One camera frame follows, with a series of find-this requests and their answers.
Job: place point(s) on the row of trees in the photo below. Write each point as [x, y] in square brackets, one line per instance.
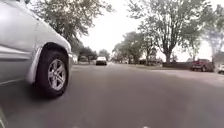
[66, 20]
[133, 48]

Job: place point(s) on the white car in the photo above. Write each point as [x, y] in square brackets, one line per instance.
[101, 60]

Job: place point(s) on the low dark wall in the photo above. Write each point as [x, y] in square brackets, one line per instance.
[176, 65]

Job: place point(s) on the red pickup truck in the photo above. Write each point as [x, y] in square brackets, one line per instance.
[201, 64]

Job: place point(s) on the white vehicle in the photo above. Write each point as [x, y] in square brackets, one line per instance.
[221, 68]

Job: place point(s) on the large tree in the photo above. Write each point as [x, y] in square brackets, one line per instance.
[170, 23]

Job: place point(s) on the grey asphalt road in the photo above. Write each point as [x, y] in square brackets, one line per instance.
[133, 100]

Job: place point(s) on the silver car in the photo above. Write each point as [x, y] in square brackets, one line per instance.
[23, 46]

